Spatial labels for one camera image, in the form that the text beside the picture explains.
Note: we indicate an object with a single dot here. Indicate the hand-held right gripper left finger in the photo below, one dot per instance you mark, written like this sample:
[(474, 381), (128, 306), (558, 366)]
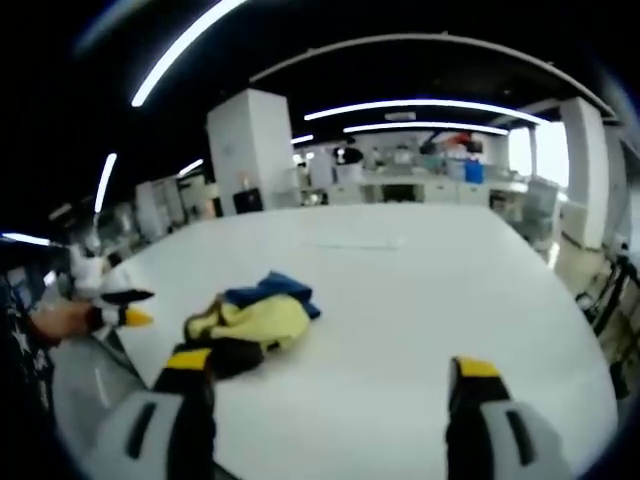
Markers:
[(165, 430)]

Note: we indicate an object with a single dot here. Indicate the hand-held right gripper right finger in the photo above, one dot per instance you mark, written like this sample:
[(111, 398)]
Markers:
[(490, 430)]

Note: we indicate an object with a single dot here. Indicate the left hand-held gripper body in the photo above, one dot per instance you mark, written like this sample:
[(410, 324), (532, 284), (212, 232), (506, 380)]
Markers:
[(92, 272)]

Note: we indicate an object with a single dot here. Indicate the yellow blue brown garment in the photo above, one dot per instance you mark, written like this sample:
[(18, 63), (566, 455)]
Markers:
[(260, 320)]

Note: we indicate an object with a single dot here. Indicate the person's left hand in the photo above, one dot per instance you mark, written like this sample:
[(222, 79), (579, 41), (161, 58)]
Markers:
[(65, 322)]

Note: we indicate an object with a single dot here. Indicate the ceiling light strip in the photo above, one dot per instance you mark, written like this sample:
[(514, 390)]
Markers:
[(105, 180), (420, 106), (425, 126), (185, 47)]

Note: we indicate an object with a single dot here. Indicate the white cabinet row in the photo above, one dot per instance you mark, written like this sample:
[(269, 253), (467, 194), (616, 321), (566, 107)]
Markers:
[(170, 205)]

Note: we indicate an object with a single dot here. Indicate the person's dark printed clothing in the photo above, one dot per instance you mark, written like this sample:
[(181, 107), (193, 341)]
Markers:
[(20, 360)]

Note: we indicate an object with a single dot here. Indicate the black box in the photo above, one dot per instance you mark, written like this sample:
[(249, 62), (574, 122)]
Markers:
[(247, 202)]

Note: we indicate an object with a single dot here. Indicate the black stand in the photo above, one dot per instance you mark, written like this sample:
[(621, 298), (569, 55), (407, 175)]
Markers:
[(612, 285)]

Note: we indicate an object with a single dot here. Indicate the white square pillar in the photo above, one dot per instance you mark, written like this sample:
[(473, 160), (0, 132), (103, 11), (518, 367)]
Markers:
[(250, 150)]

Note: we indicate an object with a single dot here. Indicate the white counter with cabinets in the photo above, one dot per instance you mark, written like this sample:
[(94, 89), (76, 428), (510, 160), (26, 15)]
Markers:
[(425, 190)]

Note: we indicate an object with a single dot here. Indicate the blue container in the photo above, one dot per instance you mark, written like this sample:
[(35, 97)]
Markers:
[(474, 171)]

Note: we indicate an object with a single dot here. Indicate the white pillar by window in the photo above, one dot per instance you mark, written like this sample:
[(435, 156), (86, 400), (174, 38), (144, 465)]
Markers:
[(590, 170)]

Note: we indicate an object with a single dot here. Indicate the bright window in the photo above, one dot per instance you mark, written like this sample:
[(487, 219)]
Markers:
[(547, 152)]

